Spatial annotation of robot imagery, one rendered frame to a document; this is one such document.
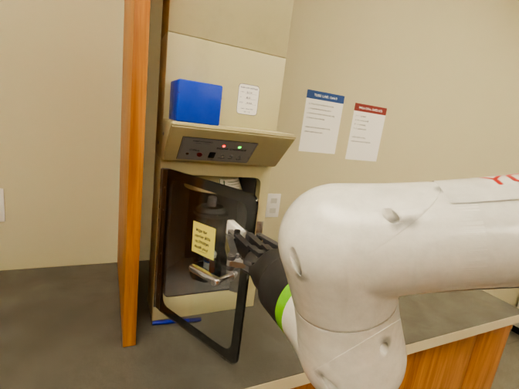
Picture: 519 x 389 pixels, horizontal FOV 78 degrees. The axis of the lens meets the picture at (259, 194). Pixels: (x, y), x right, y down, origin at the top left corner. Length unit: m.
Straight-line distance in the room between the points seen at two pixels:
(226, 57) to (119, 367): 0.79
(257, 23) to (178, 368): 0.88
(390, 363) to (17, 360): 0.83
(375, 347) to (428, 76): 1.80
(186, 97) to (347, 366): 0.60
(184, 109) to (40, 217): 0.77
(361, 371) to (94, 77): 1.16
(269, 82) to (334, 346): 0.75
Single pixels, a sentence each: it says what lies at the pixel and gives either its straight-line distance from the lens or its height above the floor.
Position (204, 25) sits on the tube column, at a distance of 0.89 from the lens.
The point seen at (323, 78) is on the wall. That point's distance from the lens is 1.55.
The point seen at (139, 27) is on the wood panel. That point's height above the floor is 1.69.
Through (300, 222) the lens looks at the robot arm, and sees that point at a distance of 0.26.
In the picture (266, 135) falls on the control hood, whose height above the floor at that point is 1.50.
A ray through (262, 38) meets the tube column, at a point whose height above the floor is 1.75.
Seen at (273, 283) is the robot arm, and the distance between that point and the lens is 0.43.
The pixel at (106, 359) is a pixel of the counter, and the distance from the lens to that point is 0.93.
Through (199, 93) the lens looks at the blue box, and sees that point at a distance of 0.75.
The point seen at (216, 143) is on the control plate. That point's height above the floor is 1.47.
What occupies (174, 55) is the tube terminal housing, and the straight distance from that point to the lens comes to 0.86.
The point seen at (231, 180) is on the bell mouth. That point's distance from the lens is 0.95.
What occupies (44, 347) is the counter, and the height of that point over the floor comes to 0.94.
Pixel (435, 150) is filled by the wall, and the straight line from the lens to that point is 2.15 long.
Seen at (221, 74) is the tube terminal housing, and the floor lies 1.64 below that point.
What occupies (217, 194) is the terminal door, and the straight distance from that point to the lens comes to 0.70.
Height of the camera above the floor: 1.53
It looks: 13 degrees down
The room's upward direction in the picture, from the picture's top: 7 degrees clockwise
